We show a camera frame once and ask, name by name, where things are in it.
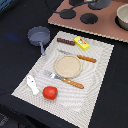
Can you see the brown toy sausage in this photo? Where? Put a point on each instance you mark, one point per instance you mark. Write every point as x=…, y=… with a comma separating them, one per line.
x=65, y=41

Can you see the yellow butter box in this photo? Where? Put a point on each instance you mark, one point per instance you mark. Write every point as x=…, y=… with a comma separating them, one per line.
x=81, y=43

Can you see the red toy tomato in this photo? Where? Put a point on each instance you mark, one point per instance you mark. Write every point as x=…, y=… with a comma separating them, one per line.
x=50, y=92

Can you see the white toy fish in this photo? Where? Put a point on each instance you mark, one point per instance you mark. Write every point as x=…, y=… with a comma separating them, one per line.
x=32, y=84

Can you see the small grey saucepan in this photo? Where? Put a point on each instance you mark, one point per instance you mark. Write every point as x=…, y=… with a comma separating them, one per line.
x=39, y=36

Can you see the grey pot with handles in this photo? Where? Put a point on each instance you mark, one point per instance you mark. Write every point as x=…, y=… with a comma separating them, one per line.
x=100, y=4

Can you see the round wooden plate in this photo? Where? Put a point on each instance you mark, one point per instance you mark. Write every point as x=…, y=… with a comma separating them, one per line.
x=68, y=66

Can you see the beige woven placemat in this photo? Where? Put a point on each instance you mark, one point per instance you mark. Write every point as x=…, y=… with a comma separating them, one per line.
x=72, y=106

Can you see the black round burner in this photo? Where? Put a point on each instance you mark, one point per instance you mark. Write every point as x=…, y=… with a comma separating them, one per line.
x=67, y=14

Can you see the black front right burner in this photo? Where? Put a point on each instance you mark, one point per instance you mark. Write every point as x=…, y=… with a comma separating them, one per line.
x=89, y=18

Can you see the cream bowl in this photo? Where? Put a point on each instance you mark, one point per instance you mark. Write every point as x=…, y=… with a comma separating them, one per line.
x=122, y=14

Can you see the wooden handled fork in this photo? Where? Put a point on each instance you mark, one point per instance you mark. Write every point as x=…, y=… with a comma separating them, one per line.
x=54, y=76

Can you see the wooden handled knife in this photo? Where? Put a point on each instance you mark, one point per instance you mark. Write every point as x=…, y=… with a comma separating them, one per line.
x=79, y=56

